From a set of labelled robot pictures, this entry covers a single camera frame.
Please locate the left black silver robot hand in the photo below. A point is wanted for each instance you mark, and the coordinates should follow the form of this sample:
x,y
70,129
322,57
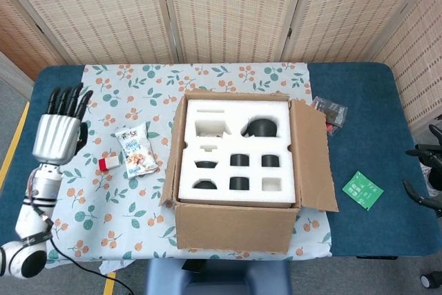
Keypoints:
x,y
55,136

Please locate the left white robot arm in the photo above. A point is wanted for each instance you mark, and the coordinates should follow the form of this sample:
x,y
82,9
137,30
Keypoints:
x,y
32,219

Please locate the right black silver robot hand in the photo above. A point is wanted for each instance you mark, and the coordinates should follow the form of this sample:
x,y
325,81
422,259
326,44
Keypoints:
x,y
438,201

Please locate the small red white box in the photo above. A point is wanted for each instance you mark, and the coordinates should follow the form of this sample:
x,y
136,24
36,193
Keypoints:
x,y
108,163

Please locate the woven bamboo folding screen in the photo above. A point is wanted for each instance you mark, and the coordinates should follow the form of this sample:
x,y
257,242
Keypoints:
x,y
224,15

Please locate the green flat packet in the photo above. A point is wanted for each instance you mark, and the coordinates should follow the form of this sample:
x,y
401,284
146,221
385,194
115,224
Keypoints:
x,y
362,189

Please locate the white foam packing insert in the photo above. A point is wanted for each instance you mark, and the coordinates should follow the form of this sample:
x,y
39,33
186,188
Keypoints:
x,y
238,110

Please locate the black ceramic teapot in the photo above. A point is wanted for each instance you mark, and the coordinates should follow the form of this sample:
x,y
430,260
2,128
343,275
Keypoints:
x,y
262,128

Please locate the black ceramic cup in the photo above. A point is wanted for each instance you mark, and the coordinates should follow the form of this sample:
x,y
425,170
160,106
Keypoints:
x,y
270,160
239,160
239,183

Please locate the blue padded seat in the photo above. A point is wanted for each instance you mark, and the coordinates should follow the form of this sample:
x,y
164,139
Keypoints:
x,y
221,281

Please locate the black shallow bowl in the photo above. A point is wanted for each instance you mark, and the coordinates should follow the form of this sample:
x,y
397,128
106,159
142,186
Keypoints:
x,y
205,185

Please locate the white blue snack packet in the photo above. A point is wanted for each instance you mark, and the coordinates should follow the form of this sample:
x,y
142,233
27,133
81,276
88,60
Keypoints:
x,y
136,153

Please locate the cardboard box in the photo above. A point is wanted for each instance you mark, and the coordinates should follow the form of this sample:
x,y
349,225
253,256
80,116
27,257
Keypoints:
x,y
235,226

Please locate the floral fruit print tablecloth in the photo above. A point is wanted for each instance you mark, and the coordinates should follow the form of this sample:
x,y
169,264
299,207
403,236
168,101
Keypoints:
x,y
121,212

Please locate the black flat object under table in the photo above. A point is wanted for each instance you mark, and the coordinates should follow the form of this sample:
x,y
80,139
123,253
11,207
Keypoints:
x,y
193,266

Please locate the clear plastic bag item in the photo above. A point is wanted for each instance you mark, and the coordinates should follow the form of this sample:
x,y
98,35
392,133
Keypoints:
x,y
333,113

